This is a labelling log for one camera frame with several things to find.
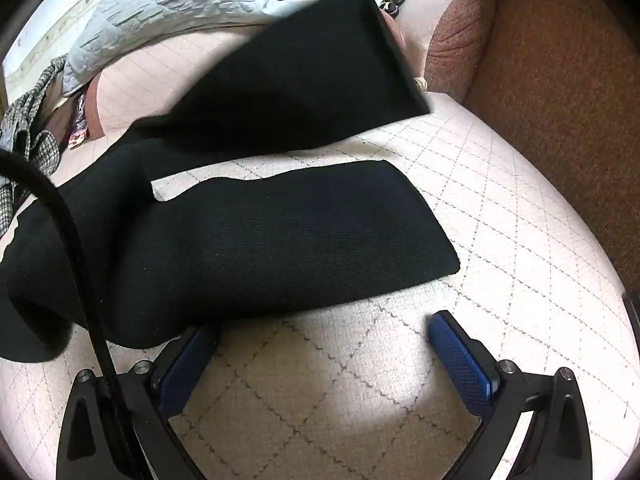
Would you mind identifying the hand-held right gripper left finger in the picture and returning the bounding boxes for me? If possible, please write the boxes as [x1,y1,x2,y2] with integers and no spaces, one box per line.
[56,325,221,480]

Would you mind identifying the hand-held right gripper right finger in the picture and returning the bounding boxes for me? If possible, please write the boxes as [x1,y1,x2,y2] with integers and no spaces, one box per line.
[427,310,596,480]

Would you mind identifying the black pants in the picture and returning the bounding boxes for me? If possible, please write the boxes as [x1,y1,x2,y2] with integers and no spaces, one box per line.
[0,0,461,363]

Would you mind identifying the pink quilted sofa seat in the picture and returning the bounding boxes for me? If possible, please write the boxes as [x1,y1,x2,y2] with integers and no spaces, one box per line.
[0,90,640,480]

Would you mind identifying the colourful snack packet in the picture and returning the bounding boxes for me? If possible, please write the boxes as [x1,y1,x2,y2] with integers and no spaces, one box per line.
[67,97,91,148]

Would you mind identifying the pink sofa back cushion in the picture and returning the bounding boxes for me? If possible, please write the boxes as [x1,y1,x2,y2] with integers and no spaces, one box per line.
[90,12,416,136]

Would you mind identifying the houndstooth jacket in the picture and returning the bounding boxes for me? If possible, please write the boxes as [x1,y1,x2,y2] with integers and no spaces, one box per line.
[0,55,68,236]

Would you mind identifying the maroon and pink sofa armrest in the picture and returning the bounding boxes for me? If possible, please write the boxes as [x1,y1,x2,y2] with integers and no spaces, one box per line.
[400,0,501,106]

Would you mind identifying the grey quilted blanket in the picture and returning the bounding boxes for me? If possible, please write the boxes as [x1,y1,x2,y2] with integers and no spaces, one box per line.
[62,0,306,96]

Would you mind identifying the black cable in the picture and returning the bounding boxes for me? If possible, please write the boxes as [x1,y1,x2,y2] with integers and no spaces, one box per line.
[0,150,138,480]

